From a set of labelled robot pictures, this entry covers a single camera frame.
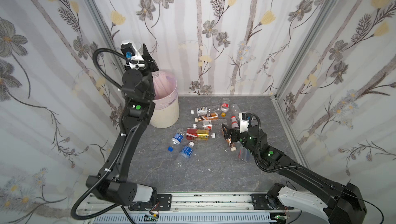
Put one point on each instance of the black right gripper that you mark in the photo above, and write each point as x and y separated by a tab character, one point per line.
234	134

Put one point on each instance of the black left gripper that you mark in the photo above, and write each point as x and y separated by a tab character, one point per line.
148	64

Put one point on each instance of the brown Nescafe bottle front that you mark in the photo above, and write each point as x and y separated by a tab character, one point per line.
228	135

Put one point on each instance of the brown nescafe bottle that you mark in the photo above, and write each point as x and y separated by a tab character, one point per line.
228	135
207	117

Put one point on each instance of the yellow red tea bottle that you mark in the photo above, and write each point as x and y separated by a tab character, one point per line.
199	134

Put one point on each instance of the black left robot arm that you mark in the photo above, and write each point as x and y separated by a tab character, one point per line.
105	185

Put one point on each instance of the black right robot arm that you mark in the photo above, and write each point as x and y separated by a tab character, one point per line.
332	201

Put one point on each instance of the pink bin liner bag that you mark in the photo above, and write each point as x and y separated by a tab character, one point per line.
165	85

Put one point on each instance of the cream waste bin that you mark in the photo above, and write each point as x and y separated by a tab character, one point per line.
166	117

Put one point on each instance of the brown Nescafe bottle back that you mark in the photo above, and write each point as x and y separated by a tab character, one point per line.
207	117

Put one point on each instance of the clear ribbed bottle white cap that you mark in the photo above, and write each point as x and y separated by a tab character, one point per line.
235	110

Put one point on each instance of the crushed bottle red label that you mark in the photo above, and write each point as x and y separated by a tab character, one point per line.
225	104

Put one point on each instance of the clear bottle red-white label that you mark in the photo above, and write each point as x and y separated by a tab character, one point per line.
209	124

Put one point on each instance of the Suntory white label bottle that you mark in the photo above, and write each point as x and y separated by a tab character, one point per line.
205	110

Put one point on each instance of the blue label water bottle front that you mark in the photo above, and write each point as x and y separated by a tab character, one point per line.
185	154

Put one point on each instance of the blue label water bottle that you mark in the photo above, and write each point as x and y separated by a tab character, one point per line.
185	154
177	138

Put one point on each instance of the blue label water bottle left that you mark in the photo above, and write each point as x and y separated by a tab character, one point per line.
177	138

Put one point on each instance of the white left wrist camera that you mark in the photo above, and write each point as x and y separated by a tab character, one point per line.
134	58

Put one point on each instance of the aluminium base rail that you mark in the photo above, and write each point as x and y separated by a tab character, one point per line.
206	208

